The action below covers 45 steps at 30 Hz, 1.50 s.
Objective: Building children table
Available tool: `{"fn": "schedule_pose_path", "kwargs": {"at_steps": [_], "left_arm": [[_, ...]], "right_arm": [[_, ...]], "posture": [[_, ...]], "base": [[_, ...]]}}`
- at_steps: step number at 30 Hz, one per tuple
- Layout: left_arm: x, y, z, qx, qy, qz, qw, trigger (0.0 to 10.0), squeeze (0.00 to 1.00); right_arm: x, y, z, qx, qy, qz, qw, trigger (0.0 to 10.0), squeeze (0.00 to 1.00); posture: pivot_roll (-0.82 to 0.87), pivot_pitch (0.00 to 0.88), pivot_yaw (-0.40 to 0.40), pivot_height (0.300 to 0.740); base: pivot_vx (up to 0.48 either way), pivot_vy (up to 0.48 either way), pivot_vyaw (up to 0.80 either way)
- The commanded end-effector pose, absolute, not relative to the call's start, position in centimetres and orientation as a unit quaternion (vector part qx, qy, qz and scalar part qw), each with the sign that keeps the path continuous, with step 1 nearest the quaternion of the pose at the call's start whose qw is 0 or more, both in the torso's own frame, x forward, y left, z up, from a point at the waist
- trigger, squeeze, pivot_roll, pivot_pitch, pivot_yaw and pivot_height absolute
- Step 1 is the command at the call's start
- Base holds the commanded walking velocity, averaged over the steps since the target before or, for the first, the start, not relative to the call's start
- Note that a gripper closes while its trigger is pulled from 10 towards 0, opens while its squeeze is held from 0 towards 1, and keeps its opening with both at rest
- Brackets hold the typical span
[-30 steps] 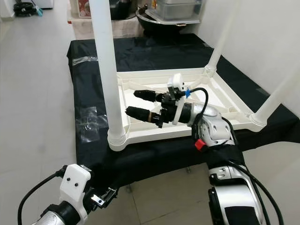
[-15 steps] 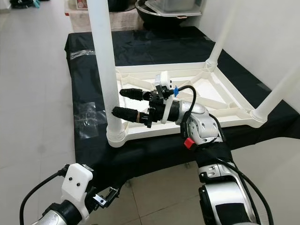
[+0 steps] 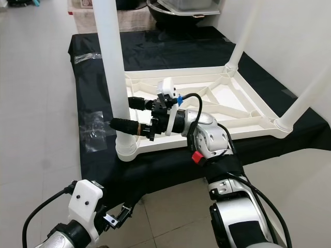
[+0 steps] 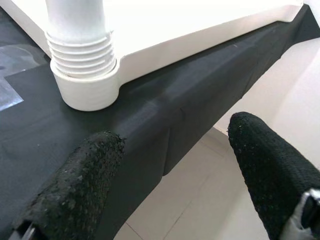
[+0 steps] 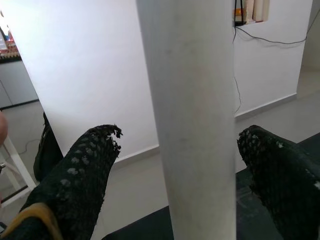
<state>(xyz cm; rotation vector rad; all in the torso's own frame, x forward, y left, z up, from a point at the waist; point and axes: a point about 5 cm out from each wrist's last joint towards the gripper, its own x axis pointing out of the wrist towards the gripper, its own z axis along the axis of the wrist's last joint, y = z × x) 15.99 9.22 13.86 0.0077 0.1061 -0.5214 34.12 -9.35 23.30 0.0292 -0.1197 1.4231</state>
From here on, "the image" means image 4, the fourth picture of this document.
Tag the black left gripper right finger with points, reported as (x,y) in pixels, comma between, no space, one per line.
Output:
(275,175)

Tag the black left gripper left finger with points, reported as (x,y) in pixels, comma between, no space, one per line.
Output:
(70,187)

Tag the clear plastic bag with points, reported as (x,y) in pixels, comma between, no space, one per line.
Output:
(10,92)

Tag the black table cloth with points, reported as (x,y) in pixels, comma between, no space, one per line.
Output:
(162,112)

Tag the white plastic table top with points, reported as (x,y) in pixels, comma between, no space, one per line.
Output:
(175,30)

